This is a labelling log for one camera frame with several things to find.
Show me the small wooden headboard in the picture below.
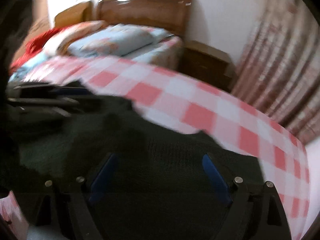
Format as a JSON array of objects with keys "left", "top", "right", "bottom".
[{"left": 54, "top": 1, "right": 94, "bottom": 28}]

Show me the pink floral curtain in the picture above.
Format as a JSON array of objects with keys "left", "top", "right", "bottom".
[{"left": 231, "top": 0, "right": 320, "bottom": 144}]

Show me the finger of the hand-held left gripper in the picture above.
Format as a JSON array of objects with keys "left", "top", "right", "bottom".
[
  {"left": 14, "top": 81, "right": 90, "bottom": 93},
  {"left": 7, "top": 97, "right": 82, "bottom": 118}
]

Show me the wooden wardrobe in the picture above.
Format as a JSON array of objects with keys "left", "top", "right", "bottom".
[{"left": 25, "top": 0, "right": 52, "bottom": 40}]

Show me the pink checkered bed sheet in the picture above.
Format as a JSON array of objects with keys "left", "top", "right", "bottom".
[{"left": 0, "top": 55, "right": 312, "bottom": 240}]

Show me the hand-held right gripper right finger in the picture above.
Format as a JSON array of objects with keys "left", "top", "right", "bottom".
[{"left": 202, "top": 154, "right": 292, "bottom": 240}]

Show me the large wooden headboard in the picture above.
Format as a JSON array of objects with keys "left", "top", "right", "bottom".
[{"left": 97, "top": 0, "right": 195, "bottom": 37}]

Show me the light blue floral pillow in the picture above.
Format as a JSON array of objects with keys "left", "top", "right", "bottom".
[{"left": 67, "top": 24, "right": 165, "bottom": 57}]

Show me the dark green striped sweater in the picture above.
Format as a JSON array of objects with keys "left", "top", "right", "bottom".
[{"left": 0, "top": 80, "right": 267, "bottom": 240}]

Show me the red blanket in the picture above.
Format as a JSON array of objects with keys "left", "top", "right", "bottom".
[{"left": 10, "top": 26, "right": 65, "bottom": 73}]

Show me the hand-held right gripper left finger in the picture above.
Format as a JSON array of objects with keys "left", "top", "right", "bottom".
[{"left": 34, "top": 152, "right": 120, "bottom": 240}]

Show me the orange floral pillow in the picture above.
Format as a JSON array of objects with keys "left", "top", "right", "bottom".
[{"left": 41, "top": 20, "right": 108, "bottom": 55}]

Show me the light blue quilt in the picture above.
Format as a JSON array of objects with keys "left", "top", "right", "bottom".
[{"left": 9, "top": 52, "right": 54, "bottom": 82}]

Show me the wooden nightstand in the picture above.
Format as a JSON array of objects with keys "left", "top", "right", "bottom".
[{"left": 179, "top": 41, "right": 237, "bottom": 92}]

